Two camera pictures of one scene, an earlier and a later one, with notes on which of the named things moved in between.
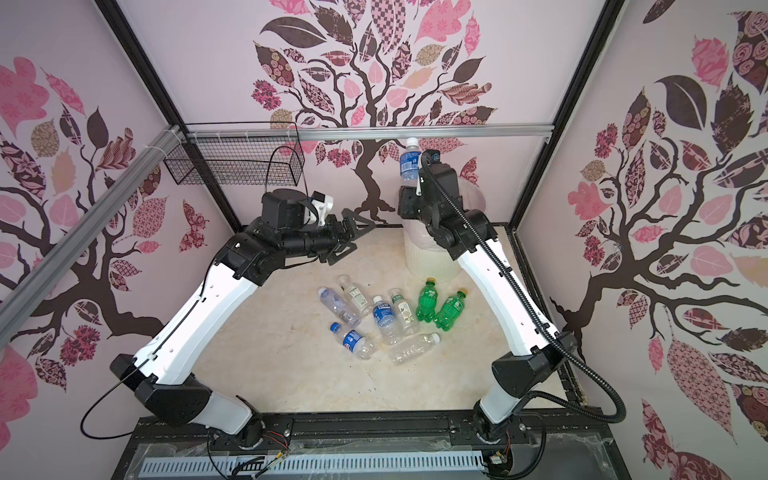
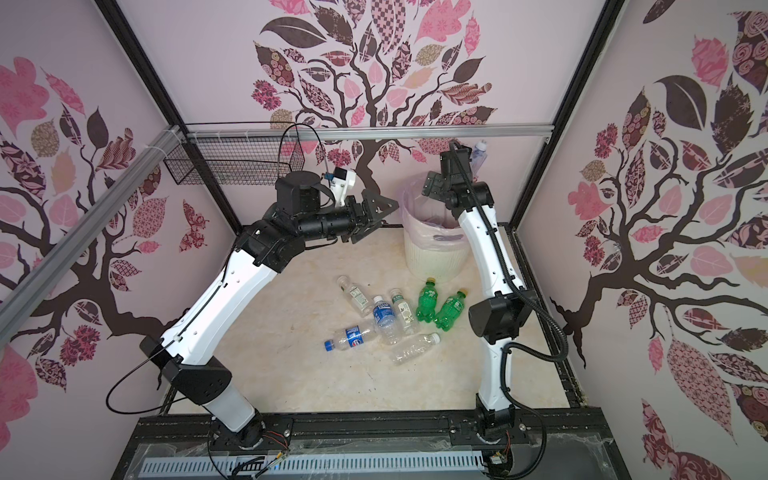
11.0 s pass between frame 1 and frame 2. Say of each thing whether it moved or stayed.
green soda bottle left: stayed
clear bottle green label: stayed
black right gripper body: moved
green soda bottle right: stayed
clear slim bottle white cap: moved
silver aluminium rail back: stayed
